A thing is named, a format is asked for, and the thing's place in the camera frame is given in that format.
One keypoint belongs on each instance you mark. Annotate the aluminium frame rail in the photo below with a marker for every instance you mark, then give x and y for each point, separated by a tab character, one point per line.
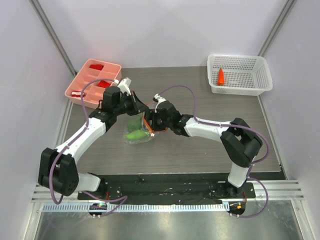
172	193

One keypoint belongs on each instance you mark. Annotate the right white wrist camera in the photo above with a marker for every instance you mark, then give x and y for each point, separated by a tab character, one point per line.
158	99

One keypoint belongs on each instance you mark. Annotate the red fake food middle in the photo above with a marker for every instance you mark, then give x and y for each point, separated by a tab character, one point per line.
103	84

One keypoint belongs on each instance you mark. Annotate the red fake food top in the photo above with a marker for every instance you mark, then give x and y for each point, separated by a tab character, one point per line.
97	67

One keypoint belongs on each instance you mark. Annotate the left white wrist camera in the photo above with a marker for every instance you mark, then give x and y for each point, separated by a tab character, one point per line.
124	85

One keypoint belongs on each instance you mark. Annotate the white perforated plastic basket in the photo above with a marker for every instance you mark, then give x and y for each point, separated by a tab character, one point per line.
245	75

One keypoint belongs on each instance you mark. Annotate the red white fake food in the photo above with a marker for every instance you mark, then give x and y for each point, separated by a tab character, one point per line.
78	94

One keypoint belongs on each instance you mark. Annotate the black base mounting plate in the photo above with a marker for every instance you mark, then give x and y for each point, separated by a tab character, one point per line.
167	177

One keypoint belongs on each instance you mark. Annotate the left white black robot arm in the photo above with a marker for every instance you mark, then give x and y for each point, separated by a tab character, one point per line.
58	167

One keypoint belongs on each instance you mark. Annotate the pink compartment tray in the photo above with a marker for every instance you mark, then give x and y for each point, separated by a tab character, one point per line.
87	79

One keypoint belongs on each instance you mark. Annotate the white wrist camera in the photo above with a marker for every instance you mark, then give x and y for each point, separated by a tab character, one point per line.
158	99
124	85

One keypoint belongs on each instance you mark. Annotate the clear orange zip top bag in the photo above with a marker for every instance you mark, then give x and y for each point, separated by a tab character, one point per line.
144	127

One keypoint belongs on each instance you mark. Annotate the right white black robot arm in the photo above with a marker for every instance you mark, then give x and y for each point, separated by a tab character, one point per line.
240	144

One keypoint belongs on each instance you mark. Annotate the green fake pepper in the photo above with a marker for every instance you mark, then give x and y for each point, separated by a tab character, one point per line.
134	123

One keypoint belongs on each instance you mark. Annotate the orange fake carrot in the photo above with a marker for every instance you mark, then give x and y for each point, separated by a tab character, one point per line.
220	79

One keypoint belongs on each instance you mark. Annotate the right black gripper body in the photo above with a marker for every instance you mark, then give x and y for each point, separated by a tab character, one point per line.
155	120

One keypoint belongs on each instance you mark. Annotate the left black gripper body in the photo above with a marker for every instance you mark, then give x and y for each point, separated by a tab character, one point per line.
128	104

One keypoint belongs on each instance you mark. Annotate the green fake pea pod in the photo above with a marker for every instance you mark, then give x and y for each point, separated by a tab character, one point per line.
136	135

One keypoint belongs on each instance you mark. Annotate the white slotted cable duct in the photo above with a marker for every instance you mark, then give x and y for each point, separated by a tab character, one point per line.
97	207

